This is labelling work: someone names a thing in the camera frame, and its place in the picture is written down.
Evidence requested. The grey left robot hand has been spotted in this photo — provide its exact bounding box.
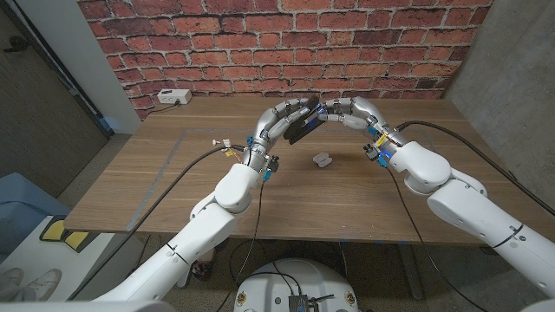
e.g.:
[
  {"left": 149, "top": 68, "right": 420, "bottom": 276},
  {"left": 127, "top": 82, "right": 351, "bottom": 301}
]
[{"left": 241, "top": 97, "right": 312, "bottom": 172}]

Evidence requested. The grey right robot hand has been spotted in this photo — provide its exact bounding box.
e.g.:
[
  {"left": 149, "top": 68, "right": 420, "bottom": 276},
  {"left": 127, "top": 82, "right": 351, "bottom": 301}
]
[{"left": 318, "top": 95, "right": 408, "bottom": 164}]

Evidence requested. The white airpods case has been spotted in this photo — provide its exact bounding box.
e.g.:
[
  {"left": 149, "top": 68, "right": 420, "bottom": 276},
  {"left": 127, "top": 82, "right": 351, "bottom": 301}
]
[{"left": 312, "top": 152, "right": 334, "bottom": 169}]

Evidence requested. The red brick printed backdrop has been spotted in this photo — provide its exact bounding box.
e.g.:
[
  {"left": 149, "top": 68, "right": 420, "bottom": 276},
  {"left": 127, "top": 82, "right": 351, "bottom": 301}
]
[{"left": 77, "top": 0, "right": 495, "bottom": 121}]

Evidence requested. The grey tape outline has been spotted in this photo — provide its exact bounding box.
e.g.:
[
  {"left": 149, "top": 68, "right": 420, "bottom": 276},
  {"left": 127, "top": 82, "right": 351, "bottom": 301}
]
[{"left": 125, "top": 127, "right": 478, "bottom": 232}]

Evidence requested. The white power strip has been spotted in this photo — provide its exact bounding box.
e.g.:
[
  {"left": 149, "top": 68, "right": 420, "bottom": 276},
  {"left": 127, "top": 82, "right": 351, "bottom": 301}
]
[{"left": 156, "top": 88, "right": 193, "bottom": 106}]

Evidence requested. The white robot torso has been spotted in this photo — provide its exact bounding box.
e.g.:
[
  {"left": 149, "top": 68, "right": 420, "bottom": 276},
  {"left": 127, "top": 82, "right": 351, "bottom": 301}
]
[{"left": 233, "top": 258, "right": 360, "bottom": 312}]

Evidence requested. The grey metal table leg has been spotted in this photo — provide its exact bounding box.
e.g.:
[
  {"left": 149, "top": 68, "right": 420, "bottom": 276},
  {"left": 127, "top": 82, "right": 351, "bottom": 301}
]
[
  {"left": 396, "top": 243, "right": 424, "bottom": 301},
  {"left": 176, "top": 263, "right": 195, "bottom": 289}
]

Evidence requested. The small grey electronics box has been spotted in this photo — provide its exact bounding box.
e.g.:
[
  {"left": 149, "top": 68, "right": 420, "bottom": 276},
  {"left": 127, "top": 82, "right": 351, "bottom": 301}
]
[{"left": 289, "top": 294, "right": 310, "bottom": 312}]

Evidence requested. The white floor platform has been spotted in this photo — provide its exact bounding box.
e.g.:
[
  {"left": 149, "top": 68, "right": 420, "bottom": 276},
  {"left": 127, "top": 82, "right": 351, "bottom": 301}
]
[{"left": 0, "top": 215, "right": 147, "bottom": 302}]

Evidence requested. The dark grey door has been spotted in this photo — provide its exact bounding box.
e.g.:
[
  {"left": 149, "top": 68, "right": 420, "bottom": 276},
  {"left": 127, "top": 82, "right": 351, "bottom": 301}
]
[{"left": 0, "top": 8, "right": 109, "bottom": 198}]

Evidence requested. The blue padded seat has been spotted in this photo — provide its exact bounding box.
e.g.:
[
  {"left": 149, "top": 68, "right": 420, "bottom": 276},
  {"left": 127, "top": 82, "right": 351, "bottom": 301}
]
[{"left": 0, "top": 172, "right": 73, "bottom": 255}]

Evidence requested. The white sneaker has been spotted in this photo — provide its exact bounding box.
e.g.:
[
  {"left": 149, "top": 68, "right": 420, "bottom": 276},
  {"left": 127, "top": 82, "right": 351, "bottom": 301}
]
[
  {"left": 0, "top": 267, "right": 25, "bottom": 296},
  {"left": 24, "top": 268, "right": 63, "bottom": 302}
]

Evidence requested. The grey trouser leg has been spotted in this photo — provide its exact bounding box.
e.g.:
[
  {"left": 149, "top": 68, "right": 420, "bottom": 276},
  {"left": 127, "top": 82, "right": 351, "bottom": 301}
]
[{"left": 0, "top": 283, "right": 38, "bottom": 303}]

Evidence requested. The black power strip cord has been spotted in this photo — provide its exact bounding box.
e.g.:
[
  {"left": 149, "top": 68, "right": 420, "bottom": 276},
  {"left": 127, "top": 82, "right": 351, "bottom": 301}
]
[{"left": 147, "top": 101, "right": 181, "bottom": 116}]

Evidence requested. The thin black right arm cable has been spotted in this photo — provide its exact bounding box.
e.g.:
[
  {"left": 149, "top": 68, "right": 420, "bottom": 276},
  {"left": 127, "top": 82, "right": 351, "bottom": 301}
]
[{"left": 385, "top": 166, "right": 491, "bottom": 312}]

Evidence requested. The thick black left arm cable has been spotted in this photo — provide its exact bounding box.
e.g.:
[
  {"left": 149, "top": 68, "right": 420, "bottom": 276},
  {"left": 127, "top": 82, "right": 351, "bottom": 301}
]
[{"left": 67, "top": 144, "right": 246, "bottom": 302}]

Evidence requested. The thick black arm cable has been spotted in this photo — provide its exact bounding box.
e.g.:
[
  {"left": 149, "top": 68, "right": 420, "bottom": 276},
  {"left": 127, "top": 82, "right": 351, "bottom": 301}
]
[
  {"left": 395, "top": 120, "right": 555, "bottom": 217},
  {"left": 67, "top": 144, "right": 246, "bottom": 302}
]

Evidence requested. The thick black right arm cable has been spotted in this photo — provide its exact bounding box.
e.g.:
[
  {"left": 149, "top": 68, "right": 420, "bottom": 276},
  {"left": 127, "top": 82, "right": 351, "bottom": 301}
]
[{"left": 395, "top": 120, "right": 555, "bottom": 217}]

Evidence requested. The beige box with wires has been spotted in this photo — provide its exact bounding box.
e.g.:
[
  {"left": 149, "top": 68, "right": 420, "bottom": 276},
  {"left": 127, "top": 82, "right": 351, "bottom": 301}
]
[{"left": 193, "top": 249, "right": 217, "bottom": 278}]

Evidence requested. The black door handle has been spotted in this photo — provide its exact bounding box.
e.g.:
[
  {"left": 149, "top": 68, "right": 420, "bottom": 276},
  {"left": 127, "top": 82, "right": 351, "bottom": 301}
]
[{"left": 3, "top": 35, "right": 30, "bottom": 54}]

